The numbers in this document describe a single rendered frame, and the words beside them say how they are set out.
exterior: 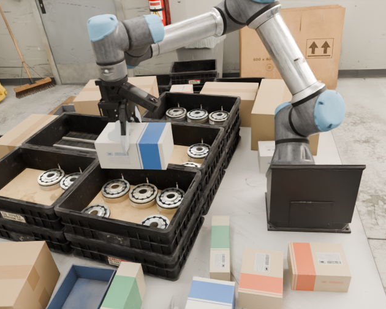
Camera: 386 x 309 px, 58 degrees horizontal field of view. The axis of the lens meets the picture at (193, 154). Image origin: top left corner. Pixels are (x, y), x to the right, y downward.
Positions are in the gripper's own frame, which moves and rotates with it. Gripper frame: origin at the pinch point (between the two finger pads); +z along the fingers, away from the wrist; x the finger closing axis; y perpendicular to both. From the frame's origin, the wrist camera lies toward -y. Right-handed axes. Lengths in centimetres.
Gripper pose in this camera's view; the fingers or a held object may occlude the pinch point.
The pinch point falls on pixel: (135, 140)
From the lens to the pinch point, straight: 106.6
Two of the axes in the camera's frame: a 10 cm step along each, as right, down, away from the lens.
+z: 0.9, 8.3, 5.5
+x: -1.5, 5.6, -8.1
